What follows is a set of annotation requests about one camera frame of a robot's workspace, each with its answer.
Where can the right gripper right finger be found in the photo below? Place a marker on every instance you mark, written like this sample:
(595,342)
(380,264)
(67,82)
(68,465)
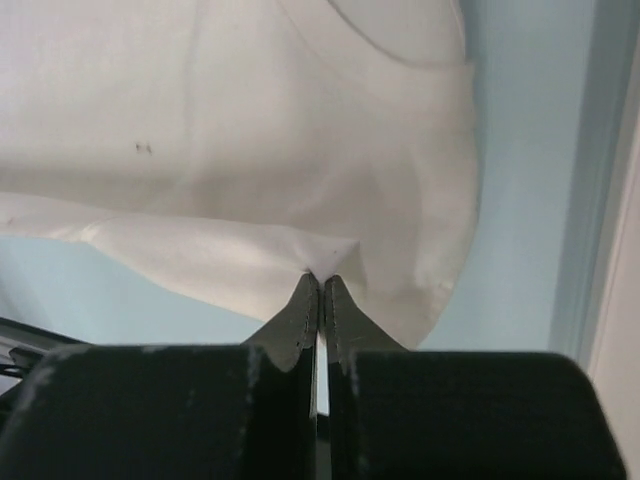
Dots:
(401,414)

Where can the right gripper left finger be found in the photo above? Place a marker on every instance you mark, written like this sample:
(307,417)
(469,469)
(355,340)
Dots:
(242,411)

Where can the cream white t shirt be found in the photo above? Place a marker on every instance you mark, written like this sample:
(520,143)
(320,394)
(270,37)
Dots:
(222,149)

